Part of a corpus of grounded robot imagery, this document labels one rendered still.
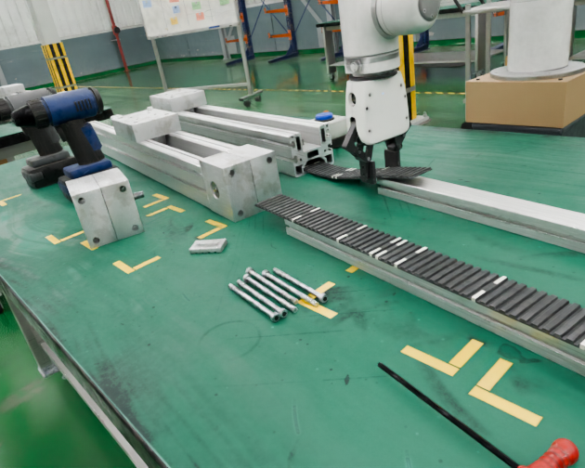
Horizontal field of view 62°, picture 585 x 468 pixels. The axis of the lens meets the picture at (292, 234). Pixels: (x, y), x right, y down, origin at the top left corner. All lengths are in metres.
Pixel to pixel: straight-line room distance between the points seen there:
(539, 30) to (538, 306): 0.79
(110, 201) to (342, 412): 0.55
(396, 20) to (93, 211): 0.54
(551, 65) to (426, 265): 0.73
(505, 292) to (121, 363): 0.39
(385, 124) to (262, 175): 0.22
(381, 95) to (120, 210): 0.46
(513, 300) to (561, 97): 0.70
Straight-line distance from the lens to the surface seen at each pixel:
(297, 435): 0.42
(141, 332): 0.59
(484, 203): 0.70
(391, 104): 0.80
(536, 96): 1.15
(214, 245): 0.73
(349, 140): 0.78
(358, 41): 0.76
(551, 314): 0.48
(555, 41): 1.20
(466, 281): 0.52
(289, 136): 0.95
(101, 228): 0.85
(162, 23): 7.11
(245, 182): 0.80
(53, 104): 1.11
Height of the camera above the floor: 1.09
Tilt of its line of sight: 25 degrees down
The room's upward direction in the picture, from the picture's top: 10 degrees counter-clockwise
